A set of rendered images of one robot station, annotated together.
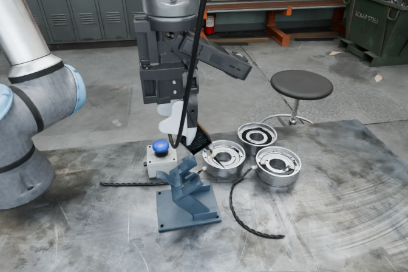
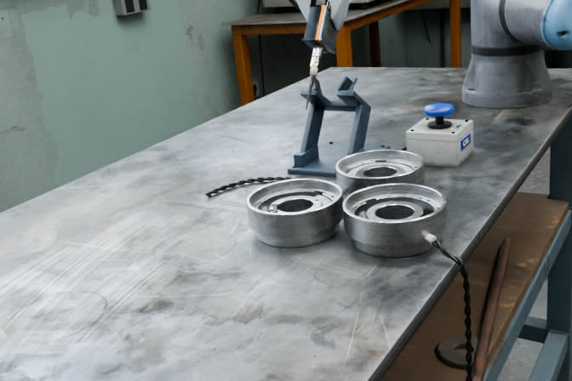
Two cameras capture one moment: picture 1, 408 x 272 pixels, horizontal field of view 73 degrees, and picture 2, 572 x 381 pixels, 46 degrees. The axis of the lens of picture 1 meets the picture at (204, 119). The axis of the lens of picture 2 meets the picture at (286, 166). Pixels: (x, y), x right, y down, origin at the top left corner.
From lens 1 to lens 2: 1.19 m
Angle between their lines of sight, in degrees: 111
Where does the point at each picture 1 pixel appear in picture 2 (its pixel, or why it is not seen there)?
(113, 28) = not seen: outside the picture
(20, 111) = not seen: outside the picture
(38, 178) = (477, 85)
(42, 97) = not seen: outside the picture
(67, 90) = not seen: outside the picture
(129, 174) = not seen: hidden behind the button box
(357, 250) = (111, 230)
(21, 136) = (487, 21)
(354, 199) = (139, 270)
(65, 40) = not seen: outside the picture
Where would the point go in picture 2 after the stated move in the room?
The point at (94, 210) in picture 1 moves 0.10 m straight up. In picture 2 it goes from (407, 123) to (404, 62)
